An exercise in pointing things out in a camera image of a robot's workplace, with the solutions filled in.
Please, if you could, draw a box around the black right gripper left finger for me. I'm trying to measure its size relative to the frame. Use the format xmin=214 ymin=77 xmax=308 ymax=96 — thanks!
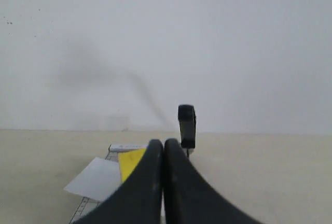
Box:
xmin=74 ymin=139 xmax=163 ymax=224

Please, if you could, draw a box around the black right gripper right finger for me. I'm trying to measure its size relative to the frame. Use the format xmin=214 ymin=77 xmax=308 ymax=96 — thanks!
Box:
xmin=163 ymin=138 xmax=259 ymax=223

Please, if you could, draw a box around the yellow foam cube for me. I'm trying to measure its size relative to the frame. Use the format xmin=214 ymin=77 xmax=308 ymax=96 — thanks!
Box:
xmin=118 ymin=148 xmax=146 ymax=183

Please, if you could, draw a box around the white paper strip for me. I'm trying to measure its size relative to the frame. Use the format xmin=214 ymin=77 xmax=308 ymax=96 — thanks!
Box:
xmin=64 ymin=157 xmax=121 ymax=202

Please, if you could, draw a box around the black cutter blade arm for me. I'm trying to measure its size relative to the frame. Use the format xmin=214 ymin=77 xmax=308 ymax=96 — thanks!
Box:
xmin=178 ymin=104 xmax=197 ymax=158

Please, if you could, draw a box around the grey paper cutter base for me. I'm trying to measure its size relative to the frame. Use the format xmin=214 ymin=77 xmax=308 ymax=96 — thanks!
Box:
xmin=69 ymin=144 xmax=147 ymax=223

